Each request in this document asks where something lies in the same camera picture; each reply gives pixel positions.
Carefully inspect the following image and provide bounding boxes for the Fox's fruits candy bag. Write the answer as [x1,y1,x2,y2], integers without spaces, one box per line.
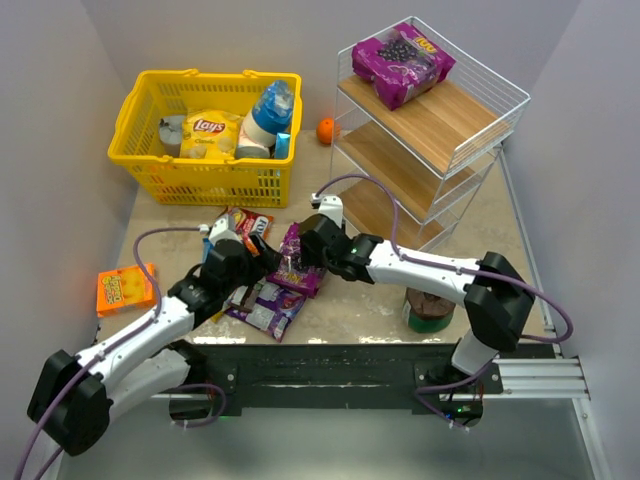
[225,207,274,255]

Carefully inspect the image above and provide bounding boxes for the white wire wooden shelf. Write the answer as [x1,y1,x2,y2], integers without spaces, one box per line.
[328,15,532,254]

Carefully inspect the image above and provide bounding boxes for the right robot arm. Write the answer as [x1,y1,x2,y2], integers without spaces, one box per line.
[298,214,535,376]

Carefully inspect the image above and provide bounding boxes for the dark purple candy bag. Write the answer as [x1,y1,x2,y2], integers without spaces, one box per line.
[226,280,307,342]

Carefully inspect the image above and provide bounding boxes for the grey crumpled paper cups pack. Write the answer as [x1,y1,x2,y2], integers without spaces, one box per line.
[158,115,186,157]

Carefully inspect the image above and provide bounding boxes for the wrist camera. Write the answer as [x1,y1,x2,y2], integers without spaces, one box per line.
[310,193,344,227]
[198,214,241,246]

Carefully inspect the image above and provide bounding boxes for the purple grape candy bag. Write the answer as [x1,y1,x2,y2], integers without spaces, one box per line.
[266,223,326,298]
[351,22,456,111]

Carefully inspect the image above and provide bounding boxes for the yellow plastic shopping basket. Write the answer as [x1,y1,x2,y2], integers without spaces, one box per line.
[108,69,303,208]

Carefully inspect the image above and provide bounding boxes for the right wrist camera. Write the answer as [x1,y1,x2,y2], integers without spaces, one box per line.
[310,193,344,227]

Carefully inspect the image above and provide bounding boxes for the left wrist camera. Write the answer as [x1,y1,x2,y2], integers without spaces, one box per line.
[198,214,241,246]

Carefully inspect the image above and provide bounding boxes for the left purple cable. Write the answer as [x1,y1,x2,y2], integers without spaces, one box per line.
[13,225,211,480]

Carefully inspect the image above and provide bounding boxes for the brown chocolate bar wrapper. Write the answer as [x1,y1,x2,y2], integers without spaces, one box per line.
[230,284,261,313]

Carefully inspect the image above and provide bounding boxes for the orange fruit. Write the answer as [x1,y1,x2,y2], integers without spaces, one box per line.
[316,118,341,145]

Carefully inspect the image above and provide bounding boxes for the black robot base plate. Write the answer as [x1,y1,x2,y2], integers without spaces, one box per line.
[169,340,502,420]

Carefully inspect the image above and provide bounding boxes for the blue white wrapped roll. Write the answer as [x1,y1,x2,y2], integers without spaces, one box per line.
[235,80,295,159]

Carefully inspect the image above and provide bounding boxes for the blue small snack packet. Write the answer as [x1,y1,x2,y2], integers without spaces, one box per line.
[202,238,212,262]

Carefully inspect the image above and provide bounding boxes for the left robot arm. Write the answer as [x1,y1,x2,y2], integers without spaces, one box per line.
[27,234,282,456]

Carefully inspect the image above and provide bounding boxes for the teal foil box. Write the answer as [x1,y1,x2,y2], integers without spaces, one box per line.
[273,132,291,160]

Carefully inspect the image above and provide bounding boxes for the orange snack box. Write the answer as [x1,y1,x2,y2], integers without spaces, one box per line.
[96,265,157,318]

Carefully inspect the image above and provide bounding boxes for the green brown tin can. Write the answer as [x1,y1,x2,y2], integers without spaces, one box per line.
[401,288,456,333]

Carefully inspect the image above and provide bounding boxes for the yellow Lays chips bag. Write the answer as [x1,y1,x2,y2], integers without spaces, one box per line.
[180,109,243,160]

